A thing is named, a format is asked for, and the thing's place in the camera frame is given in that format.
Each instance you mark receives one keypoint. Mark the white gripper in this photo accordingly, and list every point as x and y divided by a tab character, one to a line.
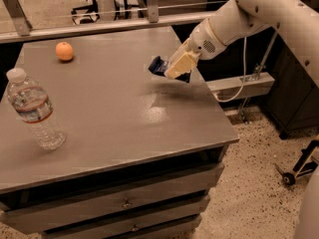
202	41

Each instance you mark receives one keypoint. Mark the blue rxbar blueberry wrapper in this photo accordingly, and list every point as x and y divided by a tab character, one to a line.
158	66

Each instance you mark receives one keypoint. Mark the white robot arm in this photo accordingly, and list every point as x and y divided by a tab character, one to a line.
292	20

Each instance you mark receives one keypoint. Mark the clear plastic water bottle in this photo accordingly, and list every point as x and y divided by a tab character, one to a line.
34	107

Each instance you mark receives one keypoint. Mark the black office chair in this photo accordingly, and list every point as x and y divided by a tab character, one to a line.
101	10

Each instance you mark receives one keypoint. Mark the grey drawer cabinet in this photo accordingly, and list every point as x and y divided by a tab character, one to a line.
141	151

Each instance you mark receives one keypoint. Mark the orange fruit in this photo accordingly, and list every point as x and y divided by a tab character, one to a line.
64	51

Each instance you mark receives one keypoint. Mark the black wheeled cart base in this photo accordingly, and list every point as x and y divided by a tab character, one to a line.
307	163

